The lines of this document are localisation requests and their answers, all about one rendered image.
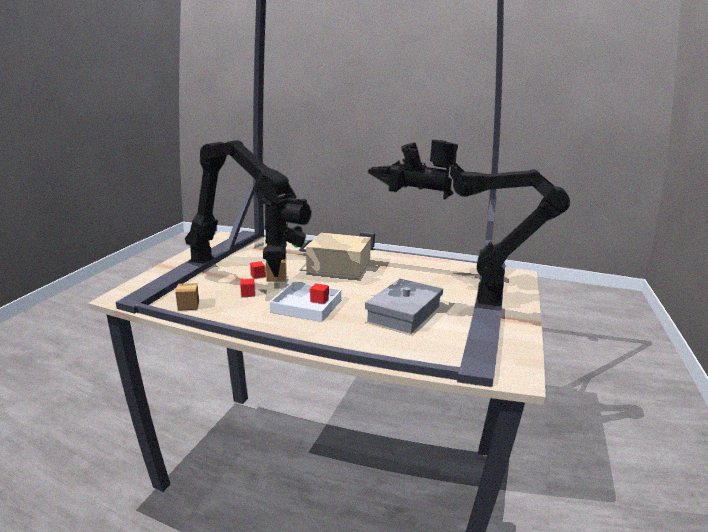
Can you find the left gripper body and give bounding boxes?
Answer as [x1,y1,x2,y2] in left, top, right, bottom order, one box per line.
[389,163,430,192]

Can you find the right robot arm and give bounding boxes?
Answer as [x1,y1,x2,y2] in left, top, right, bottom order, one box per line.
[185,140,311,264]

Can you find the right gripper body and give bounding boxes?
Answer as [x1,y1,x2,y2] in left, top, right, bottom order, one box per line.
[263,221,286,259]

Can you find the red block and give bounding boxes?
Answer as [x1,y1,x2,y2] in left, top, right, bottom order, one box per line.
[240,279,255,297]
[310,283,329,304]
[250,261,266,279]

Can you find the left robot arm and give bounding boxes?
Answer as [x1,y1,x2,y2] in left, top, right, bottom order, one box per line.
[401,140,570,306]

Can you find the brown cardboard box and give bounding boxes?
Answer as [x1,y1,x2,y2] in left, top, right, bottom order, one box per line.
[265,259,286,282]
[175,283,199,310]

